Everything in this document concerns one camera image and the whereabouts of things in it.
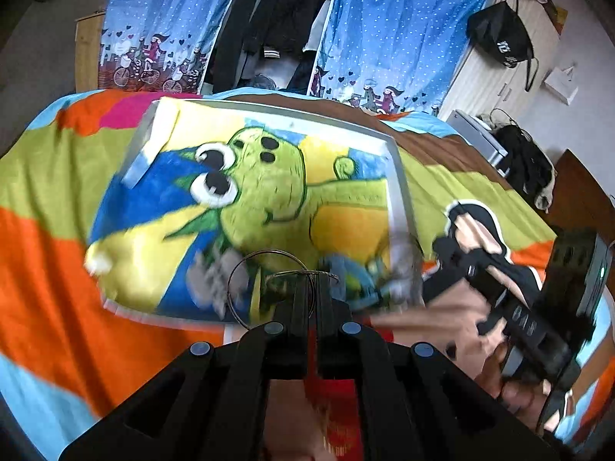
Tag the colourful printed blanket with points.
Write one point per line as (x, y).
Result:
(57, 259)

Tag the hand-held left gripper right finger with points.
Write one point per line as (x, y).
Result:
(336, 345)

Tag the person's right hand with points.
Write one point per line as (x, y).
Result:
(516, 396)

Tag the wooden cabinet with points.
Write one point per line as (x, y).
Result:
(90, 48)

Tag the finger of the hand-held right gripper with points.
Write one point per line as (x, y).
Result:
(504, 297)

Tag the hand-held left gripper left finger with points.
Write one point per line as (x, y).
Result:
(293, 345)

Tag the beige garment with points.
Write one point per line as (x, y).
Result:
(545, 194)

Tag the white wardrobe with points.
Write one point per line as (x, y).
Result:
(480, 86)

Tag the black hanging jacket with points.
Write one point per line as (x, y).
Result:
(278, 5)

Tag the silver hair claw clip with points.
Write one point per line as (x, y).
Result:
(209, 278)

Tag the white paper bag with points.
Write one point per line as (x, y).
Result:
(561, 84)

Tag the brown wooden headboard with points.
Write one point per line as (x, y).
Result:
(581, 192)

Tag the blue dotted curtain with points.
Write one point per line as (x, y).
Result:
(168, 14)
(399, 33)

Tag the light blue wristwatch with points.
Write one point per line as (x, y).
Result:
(355, 278)

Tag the black backpack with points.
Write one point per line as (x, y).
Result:
(523, 163)

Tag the white storage box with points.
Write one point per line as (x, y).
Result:
(475, 134)

